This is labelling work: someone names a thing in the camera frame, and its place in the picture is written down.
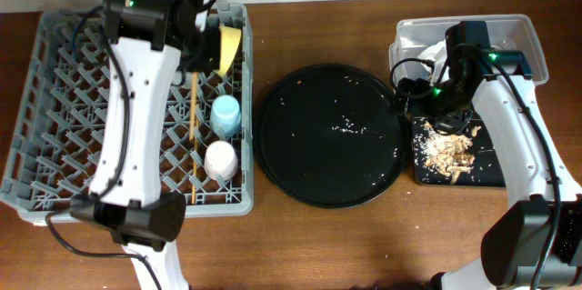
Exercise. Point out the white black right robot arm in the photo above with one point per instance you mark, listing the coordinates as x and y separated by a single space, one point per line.
449 68

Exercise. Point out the pink plastic cup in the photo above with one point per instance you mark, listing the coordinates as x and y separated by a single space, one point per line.
221 160

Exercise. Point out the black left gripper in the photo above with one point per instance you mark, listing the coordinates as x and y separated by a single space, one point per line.
214 57

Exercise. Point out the clear plastic waste bin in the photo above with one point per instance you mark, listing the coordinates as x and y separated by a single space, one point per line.
509 32

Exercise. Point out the wooden chopstick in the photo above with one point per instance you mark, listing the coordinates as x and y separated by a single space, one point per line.
194 167
193 96

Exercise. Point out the light blue plastic cup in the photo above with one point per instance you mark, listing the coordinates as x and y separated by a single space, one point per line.
226 116

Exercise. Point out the round black serving tray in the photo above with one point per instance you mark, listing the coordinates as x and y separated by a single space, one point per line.
326 136

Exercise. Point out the black rectangular waste tray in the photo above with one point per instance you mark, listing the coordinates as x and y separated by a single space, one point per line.
486 169

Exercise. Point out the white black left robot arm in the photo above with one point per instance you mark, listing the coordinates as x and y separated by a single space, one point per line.
147 42

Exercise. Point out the peanut shell food scraps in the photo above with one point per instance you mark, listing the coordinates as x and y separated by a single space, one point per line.
442 155

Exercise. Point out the yellow bowl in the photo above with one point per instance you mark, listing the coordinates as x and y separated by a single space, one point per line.
230 40

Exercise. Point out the grey round plate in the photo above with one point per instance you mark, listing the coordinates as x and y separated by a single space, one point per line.
182 78

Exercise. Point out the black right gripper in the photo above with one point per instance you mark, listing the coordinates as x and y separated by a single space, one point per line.
456 123

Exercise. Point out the grey plastic dishwasher rack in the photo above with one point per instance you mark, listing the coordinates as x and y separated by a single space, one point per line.
59 130

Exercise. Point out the white paper napkin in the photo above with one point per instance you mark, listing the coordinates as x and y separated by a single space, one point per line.
438 55

